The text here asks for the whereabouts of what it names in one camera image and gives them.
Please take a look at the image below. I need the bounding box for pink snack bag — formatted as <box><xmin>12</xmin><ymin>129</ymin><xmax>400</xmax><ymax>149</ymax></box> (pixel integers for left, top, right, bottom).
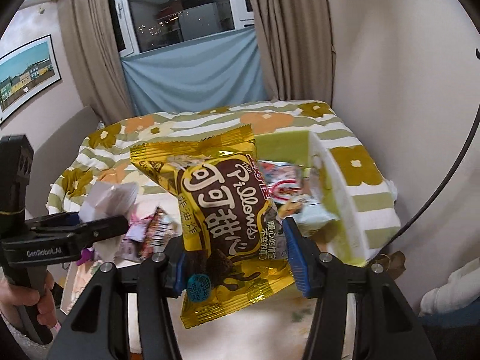
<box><xmin>78</xmin><ymin>181</ymin><xmax>138</xmax><ymax>223</ymax></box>

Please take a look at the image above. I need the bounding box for pink white small packet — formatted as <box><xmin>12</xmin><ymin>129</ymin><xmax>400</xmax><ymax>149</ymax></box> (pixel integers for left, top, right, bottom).
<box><xmin>115</xmin><ymin>214</ymin><xmax>151</xmax><ymax>263</ymax></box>

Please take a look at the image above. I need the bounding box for red Tatire chips bag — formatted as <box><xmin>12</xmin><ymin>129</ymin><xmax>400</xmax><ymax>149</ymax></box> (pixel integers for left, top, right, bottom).
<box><xmin>140</xmin><ymin>206</ymin><xmax>178</xmax><ymax>259</ymax></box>

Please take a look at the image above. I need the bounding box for yellow Pillows snack bag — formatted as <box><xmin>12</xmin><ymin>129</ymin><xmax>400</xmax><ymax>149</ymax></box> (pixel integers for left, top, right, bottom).
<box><xmin>130</xmin><ymin>125</ymin><xmax>294</xmax><ymax>328</ymax></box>

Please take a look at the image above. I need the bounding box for purple snack bag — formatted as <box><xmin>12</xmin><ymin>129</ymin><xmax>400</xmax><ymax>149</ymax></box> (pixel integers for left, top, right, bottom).
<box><xmin>76</xmin><ymin>247</ymin><xmax>95</xmax><ymax>267</ymax></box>

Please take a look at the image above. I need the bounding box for left hand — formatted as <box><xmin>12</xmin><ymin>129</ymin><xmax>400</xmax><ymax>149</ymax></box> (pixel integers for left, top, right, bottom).
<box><xmin>1</xmin><ymin>271</ymin><xmax>58</xmax><ymax>330</ymax></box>

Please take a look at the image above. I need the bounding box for white fluffy sleeve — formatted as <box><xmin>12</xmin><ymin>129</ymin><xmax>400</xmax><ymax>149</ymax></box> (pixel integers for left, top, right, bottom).
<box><xmin>2</xmin><ymin>316</ymin><xmax>53</xmax><ymax>360</ymax></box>

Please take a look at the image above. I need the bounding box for grey sofa backrest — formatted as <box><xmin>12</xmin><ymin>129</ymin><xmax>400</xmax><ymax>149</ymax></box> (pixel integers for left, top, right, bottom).
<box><xmin>26</xmin><ymin>106</ymin><xmax>100</xmax><ymax>218</ymax></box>

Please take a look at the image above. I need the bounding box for green cardboard box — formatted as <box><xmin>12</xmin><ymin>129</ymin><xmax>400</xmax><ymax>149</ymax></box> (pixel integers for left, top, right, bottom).
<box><xmin>256</xmin><ymin>130</ymin><xmax>369</xmax><ymax>267</ymax></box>

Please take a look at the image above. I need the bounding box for floral white tablecloth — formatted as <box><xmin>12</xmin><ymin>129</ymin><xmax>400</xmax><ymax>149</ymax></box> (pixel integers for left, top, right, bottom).
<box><xmin>59</xmin><ymin>190</ymin><xmax>357</xmax><ymax>360</ymax></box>

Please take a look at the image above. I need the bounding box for floral striped blanket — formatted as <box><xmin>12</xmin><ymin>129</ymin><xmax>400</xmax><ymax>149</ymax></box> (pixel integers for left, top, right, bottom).
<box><xmin>46</xmin><ymin>100</ymin><xmax>401</xmax><ymax>265</ymax></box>

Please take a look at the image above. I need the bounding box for silver potato chips bag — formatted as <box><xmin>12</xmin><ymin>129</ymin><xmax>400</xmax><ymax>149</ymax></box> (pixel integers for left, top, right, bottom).
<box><xmin>278</xmin><ymin>194</ymin><xmax>339</xmax><ymax>236</ymax></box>

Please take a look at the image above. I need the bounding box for framed landscape picture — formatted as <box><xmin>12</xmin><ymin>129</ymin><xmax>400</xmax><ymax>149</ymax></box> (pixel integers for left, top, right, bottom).
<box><xmin>0</xmin><ymin>34</ymin><xmax>61</xmax><ymax>124</ymax></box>

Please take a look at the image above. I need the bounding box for red white snack bag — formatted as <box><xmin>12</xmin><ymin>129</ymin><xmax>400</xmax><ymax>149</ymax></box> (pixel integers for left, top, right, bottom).
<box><xmin>259</xmin><ymin>160</ymin><xmax>303</xmax><ymax>206</ymax></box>

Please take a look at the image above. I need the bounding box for beige curtain left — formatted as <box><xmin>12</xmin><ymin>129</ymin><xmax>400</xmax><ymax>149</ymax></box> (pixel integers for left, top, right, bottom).
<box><xmin>56</xmin><ymin>0</ymin><xmax>134</xmax><ymax>125</ymax></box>

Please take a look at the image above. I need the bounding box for beige curtain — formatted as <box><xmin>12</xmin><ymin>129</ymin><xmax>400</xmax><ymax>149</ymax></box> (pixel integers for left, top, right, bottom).
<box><xmin>250</xmin><ymin>0</ymin><xmax>336</xmax><ymax>104</ymax></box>
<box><xmin>56</xmin><ymin>0</ymin><xmax>134</xmax><ymax>125</ymax></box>

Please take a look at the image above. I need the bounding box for blue cloth curtain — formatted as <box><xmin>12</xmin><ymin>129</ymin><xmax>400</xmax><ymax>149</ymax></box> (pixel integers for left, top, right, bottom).
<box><xmin>120</xmin><ymin>28</ymin><xmax>269</xmax><ymax>116</ymax></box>

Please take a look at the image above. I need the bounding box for window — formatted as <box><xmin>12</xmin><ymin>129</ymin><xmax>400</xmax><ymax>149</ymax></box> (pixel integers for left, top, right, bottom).
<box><xmin>108</xmin><ymin>0</ymin><xmax>254</xmax><ymax>57</ymax></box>

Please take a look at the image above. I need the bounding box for beige curtain right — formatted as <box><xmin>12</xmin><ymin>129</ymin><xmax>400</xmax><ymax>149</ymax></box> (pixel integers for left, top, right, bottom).
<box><xmin>250</xmin><ymin>0</ymin><xmax>336</xmax><ymax>104</ymax></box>

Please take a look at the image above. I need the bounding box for black cable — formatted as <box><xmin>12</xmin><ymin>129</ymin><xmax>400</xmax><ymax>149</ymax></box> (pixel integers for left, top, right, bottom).
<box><xmin>381</xmin><ymin>48</ymin><xmax>480</xmax><ymax>251</ymax></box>

